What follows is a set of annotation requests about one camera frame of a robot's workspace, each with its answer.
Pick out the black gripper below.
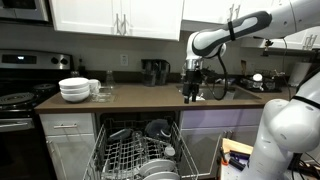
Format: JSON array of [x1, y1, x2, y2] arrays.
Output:
[[183, 70, 202, 104]]

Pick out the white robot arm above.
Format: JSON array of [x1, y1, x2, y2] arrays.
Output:
[[183, 0, 320, 180]]

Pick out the kitchen sink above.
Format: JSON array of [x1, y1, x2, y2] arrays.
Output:
[[176, 83, 263, 102]]

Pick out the black coffee maker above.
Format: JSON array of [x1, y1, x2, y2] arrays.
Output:
[[141, 59, 171, 87]]

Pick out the black bowl in rack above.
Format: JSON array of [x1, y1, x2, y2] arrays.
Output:
[[145, 119, 171, 140]]

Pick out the wooden robot cart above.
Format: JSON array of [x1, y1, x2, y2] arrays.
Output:
[[219, 138, 253, 180]]

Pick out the clear glass jar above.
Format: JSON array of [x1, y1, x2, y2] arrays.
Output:
[[106, 70, 115, 89]]

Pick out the clear glass container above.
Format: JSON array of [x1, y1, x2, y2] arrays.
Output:
[[92, 86, 115, 103]]

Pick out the white mug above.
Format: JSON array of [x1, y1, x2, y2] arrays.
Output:
[[88, 79, 101, 94]]

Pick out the stack of white bowls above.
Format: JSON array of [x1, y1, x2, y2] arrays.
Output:
[[59, 77, 90, 102]]

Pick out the white drawer cabinet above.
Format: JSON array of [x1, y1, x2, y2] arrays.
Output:
[[40, 113, 95, 180]]

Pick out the white upper cabinets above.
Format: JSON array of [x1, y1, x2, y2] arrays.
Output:
[[49, 0, 320, 54]]

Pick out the black electric stove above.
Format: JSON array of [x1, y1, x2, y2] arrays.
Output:
[[0, 49, 74, 180]]

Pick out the microwave oven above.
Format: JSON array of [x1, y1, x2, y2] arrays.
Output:
[[0, 0, 52, 24]]

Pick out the wire dishwasher rack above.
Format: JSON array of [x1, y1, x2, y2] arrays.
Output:
[[82, 120, 199, 180]]

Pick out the wall power outlet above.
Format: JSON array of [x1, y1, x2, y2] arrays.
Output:
[[120, 54, 129, 66]]

